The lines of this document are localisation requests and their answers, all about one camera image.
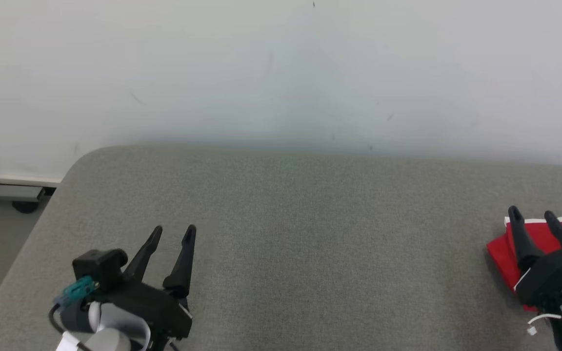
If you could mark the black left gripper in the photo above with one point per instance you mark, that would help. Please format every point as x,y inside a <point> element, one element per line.
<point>149,307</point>

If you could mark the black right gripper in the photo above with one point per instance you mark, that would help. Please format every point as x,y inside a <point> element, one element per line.
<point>554,278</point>

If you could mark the red shorts with white trim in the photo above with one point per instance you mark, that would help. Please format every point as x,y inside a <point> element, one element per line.
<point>539,234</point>

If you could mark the white paper label tag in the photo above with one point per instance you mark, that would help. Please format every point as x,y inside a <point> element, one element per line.
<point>69,342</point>

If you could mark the black caster wheel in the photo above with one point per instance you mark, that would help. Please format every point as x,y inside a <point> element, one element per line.
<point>25,207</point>

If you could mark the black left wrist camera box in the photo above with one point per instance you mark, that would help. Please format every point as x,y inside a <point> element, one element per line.
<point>100,268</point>

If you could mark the teal left camera connector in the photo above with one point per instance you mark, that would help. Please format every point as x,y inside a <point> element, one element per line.
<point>76,290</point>

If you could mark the grey white low rail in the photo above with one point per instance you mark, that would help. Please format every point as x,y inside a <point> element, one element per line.
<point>12,187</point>

